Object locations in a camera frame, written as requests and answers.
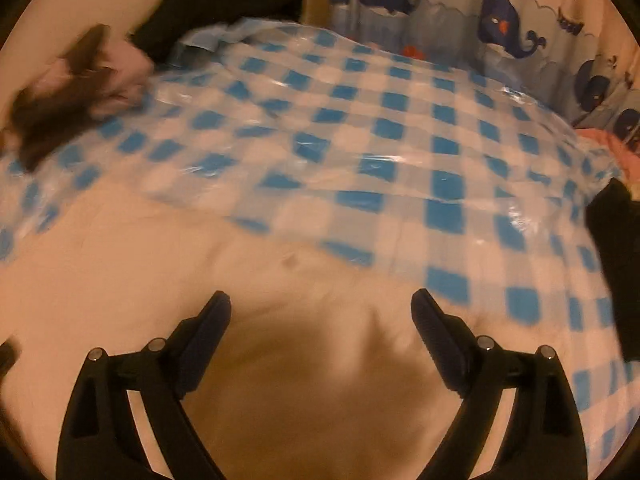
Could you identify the white jacket with knit cuffs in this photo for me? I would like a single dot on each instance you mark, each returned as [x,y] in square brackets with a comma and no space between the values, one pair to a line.
[150,260]

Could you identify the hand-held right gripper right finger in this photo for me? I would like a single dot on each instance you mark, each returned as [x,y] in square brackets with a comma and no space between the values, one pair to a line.
[435,332]

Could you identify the blue white checkered plastic cover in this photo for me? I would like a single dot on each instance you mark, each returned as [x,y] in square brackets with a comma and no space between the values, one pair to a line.
[350,125]

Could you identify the pink cloth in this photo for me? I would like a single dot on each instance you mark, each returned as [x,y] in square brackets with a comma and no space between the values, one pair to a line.
[620,145]

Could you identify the black fleece cloth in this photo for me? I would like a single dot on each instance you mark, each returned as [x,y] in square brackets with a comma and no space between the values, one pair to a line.
[210,5]

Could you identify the dark green fur-trimmed coat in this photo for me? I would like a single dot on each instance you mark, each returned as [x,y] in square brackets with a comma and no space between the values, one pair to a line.
[615,260]

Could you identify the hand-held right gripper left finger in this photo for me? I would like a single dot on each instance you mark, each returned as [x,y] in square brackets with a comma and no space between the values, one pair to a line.
[210,332]

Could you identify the whale print curtain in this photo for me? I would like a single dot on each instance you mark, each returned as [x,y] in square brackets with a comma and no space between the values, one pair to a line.
[500,15]

